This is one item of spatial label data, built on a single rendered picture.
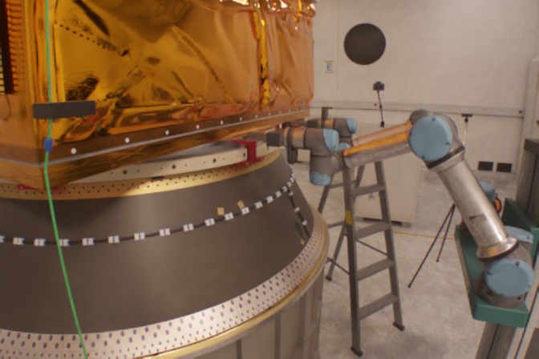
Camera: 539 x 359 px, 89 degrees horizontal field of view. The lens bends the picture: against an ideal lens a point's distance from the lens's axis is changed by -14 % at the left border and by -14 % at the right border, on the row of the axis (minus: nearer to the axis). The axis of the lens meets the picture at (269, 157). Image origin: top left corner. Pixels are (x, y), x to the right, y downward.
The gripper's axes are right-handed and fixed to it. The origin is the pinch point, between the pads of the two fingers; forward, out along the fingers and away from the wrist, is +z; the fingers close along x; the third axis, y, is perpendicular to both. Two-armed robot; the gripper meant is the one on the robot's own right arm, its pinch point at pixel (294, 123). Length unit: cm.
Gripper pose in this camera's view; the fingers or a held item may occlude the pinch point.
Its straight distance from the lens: 163.6
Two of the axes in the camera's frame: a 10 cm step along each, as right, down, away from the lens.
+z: -9.2, -0.8, 3.8
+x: 3.8, -1.9, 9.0
